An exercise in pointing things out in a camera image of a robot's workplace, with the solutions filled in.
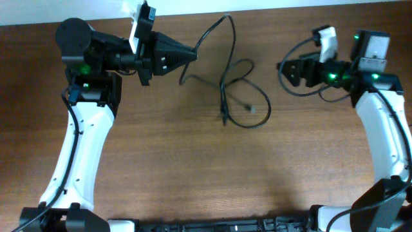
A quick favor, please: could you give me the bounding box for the thin black usb cable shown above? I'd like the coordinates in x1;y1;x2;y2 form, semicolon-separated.
178;13;257;114

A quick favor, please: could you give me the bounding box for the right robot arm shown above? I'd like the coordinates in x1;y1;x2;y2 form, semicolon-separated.
277;25;411;231

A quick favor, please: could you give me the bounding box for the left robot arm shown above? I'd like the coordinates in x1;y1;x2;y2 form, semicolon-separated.
18;18;197;231

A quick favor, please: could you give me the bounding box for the left camera black cable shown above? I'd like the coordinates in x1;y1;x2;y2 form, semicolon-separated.
11;73;81;232

